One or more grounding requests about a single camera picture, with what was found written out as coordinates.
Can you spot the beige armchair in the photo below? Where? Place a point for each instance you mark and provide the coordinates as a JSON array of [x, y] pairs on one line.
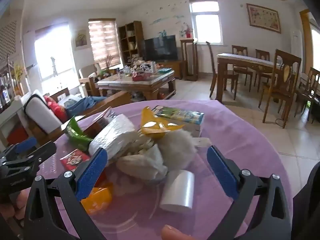
[[88, 71]]

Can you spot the red flower vase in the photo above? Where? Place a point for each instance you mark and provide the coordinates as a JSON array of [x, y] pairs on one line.
[[187, 32]]

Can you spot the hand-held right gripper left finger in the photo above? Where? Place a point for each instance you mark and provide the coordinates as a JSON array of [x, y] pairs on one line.
[[92, 172]]

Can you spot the green wrapper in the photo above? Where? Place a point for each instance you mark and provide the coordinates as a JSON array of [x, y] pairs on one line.
[[75, 132]]

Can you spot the white tissue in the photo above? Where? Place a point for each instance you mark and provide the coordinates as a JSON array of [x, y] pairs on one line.
[[142, 162]]

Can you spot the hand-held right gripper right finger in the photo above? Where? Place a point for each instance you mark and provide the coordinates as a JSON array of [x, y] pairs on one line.
[[222, 175]]

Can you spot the wooden bookshelf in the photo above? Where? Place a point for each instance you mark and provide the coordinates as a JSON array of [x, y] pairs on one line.
[[137, 30]]

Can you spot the person's right hand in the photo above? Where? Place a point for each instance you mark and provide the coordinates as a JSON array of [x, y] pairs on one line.
[[177, 233]]

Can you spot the white tissue pack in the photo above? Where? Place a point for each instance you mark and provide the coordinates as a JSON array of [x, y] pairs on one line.
[[112, 135]]

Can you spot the teal flat box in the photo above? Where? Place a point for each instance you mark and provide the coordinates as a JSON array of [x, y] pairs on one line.
[[165, 70]]

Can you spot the blue cloth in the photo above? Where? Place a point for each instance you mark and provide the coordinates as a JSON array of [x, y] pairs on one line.
[[85, 105]]

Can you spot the small framed picture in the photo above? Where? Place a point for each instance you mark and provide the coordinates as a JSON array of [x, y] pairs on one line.
[[81, 38]]

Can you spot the wooden sofa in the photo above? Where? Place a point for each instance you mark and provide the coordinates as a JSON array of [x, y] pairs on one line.
[[117, 98]]

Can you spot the small red packet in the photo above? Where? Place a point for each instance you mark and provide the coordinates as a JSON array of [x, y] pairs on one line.
[[73, 161]]

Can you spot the wooden dining table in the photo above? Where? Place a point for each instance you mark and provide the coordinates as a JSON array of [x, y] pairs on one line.
[[240, 61]]

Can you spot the pile of small household items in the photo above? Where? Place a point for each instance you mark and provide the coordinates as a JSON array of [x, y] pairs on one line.
[[140, 66]]

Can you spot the large framed floral picture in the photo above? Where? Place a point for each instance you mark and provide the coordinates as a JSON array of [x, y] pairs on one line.
[[263, 17]]

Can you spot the purple tablecloth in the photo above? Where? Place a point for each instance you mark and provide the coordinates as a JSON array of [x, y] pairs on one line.
[[237, 135]]

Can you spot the white framed window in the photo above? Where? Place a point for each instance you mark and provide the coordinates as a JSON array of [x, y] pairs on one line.
[[207, 25]]

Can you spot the orange wrapper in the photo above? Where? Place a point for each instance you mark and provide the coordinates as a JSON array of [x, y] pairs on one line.
[[97, 201]]

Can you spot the yellow plastic wrapper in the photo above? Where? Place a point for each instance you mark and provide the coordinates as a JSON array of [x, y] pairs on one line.
[[150, 127]]

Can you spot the white standing air conditioner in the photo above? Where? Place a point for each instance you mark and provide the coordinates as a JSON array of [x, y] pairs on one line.
[[296, 42]]

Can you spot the wooden door frame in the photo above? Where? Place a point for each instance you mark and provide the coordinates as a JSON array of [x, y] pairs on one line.
[[303, 30]]

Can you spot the wooden television cabinet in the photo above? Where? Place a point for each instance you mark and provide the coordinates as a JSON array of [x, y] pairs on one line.
[[175, 67]]

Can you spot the tall wooden plant stand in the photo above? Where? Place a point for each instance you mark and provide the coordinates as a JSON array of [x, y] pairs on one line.
[[188, 41]]

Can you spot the person's left hand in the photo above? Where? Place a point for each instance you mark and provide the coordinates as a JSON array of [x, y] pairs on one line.
[[17, 205]]

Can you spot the red cushion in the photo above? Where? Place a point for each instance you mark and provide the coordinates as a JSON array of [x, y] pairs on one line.
[[57, 110]]

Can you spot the wooden coffee table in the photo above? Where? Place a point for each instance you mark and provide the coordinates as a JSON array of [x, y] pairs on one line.
[[150, 85]]

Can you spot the red basket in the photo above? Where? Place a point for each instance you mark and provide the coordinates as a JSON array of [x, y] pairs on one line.
[[141, 77]]

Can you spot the printed tissue box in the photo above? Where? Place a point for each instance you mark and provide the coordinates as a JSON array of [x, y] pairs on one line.
[[180, 113]]

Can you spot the striped window blind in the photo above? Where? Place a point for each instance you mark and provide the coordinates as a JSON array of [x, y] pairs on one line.
[[103, 40]]

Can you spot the grey fluffy ball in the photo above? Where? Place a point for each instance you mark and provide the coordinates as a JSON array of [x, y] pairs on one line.
[[175, 147]]

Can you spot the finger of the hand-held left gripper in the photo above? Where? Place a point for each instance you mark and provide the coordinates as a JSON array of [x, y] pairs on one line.
[[42, 152], [25, 145]]

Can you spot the black television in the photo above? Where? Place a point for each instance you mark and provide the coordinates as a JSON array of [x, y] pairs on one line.
[[161, 47]]

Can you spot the bright balcony window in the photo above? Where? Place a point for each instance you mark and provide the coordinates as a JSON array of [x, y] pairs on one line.
[[55, 55]]

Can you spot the white plastic cap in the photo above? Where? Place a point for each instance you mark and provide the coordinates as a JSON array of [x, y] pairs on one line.
[[178, 192]]

